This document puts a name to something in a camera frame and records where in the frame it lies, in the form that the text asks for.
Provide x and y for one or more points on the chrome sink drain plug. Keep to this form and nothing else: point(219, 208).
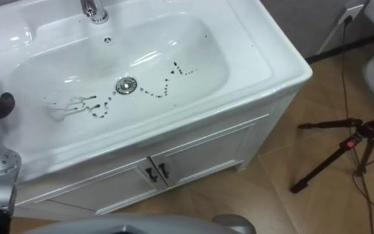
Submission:
point(126, 85)

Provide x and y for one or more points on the chrome faucet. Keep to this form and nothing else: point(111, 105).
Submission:
point(94, 11)

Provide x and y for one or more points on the white washbasin vanity cabinet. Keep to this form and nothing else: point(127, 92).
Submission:
point(187, 130)

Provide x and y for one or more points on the black camera tripod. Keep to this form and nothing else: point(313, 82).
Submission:
point(346, 146)

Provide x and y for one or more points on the white wall socket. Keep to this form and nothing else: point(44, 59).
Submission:
point(352, 12)

